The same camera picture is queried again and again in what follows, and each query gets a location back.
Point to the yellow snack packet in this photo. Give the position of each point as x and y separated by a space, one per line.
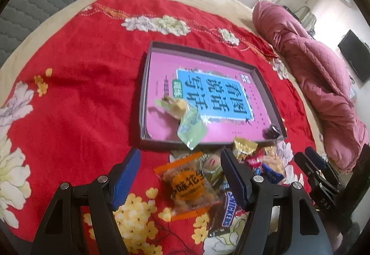
244 148

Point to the red snack packet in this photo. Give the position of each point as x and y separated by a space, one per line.
254 161

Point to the blue snack packet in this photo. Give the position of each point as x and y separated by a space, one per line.
270 175

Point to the pink quilted comforter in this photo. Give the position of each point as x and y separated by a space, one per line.
312 70

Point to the pale yellow candy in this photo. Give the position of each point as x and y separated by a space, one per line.
179 106

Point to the black flat television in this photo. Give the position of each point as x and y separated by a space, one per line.
355 55

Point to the grey cardboard tray pink print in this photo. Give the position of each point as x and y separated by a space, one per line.
162 76

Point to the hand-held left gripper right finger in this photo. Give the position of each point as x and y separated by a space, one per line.
234 177

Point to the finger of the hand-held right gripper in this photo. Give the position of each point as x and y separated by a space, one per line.
313 154
303 162

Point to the clear orange cracker packet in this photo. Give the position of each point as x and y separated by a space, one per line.
274 162

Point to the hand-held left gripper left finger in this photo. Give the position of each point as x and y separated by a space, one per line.
127 177

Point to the light green snack pouch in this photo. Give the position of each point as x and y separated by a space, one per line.
190 128

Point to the red floral blanket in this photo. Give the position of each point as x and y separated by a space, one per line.
86 84

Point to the small dark wrapped candy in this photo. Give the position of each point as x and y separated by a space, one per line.
271 131

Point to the orange clear peanut packet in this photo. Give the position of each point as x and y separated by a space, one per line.
185 188

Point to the white metal chair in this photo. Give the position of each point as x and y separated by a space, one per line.
306 16

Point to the small green cake packet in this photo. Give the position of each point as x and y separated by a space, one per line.
212 168

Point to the brown chocolate bar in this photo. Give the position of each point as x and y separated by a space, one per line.
228 214

